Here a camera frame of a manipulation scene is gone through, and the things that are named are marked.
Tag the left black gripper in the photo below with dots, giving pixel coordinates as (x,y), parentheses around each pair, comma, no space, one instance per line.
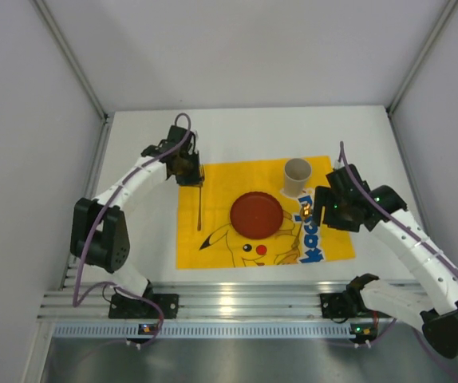
(191,175)

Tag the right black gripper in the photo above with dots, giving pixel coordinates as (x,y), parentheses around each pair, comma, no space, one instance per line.
(324,205)

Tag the gold fork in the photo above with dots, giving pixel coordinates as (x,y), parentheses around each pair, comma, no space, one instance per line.
(200,199)

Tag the gold spoon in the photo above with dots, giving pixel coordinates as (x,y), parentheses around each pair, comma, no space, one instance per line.
(304,213)

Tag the beige paper cup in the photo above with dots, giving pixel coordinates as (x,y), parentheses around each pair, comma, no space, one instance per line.
(297,172)

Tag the red round plate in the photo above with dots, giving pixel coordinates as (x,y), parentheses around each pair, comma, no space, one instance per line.
(256,215)

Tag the yellow pikachu cloth placemat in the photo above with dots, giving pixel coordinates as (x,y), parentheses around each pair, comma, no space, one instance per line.
(218,245)

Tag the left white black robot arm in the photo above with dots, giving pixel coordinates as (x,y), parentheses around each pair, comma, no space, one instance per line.
(100,238)

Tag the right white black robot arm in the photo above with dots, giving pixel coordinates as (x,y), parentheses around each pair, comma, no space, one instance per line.
(434,313)

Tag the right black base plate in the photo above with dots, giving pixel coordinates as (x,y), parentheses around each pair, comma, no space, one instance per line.
(346,305)

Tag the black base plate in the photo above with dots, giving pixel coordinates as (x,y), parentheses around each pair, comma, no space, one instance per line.
(122,307)
(346,305)

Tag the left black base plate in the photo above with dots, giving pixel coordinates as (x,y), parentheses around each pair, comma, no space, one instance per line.
(122,307)

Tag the aluminium mounting rail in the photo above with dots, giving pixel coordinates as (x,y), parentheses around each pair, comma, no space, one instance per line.
(208,301)

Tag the perforated cable duct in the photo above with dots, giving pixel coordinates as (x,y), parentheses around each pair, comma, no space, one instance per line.
(214,330)

